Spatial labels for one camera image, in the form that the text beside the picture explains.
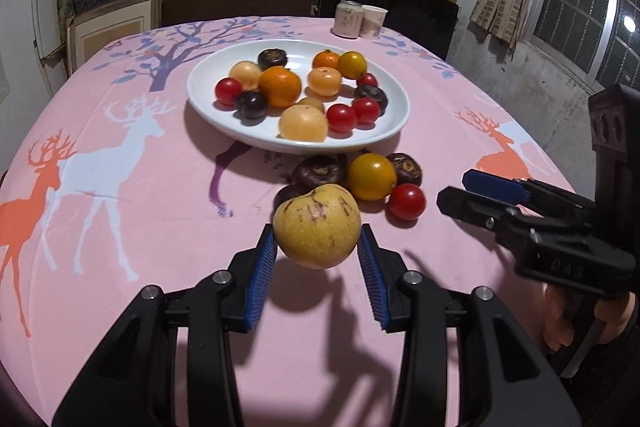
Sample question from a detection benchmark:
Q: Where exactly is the light wooden framed panel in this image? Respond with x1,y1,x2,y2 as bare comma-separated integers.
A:
66,0,165,72

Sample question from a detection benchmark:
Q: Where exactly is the large orange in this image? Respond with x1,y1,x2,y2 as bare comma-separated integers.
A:
258,66,303,108

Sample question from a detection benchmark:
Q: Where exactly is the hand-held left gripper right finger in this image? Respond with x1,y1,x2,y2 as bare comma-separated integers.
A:
356,223,583,427

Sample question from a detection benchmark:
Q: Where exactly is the beige drink can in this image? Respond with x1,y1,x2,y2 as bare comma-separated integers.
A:
333,0,363,39

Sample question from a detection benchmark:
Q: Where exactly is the person's right hand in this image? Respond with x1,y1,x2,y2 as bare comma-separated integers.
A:
542,282,639,353

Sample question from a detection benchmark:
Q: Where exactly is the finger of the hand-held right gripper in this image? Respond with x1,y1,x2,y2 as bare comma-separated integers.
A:
436,187,541,249
462,169,596,219

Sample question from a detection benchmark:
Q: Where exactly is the black panel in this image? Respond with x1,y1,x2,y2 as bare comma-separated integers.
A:
320,0,460,60

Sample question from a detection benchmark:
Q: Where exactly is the pink deer print tablecloth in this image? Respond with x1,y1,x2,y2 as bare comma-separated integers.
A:
0,16,596,427

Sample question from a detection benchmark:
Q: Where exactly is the yellow tomato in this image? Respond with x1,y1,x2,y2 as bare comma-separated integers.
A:
347,153,398,202
336,51,369,78

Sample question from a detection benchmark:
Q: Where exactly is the pale orange persimmon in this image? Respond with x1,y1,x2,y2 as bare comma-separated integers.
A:
306,67,343,96

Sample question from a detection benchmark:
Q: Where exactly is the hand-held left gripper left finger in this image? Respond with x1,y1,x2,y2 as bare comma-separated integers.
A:
52,223,279,427

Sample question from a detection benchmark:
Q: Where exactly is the beige paper cup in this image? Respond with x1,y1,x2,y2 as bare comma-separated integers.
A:
361,5,389,38

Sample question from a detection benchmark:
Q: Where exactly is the white door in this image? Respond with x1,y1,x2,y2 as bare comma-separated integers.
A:
30,0,71,92

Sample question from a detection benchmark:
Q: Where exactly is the white round plate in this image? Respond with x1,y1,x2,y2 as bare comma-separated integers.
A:
186,39,411,155

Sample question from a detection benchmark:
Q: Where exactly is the large yellow striped pepino melon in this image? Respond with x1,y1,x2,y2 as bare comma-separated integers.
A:
272,185,362,270

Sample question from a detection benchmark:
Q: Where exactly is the dark brown water chestnut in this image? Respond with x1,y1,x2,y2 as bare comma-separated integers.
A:
354,85,389,115
387,153,423,186
291,155,347,188
273,184,308,210
234,91,269,120
257,49,289,70

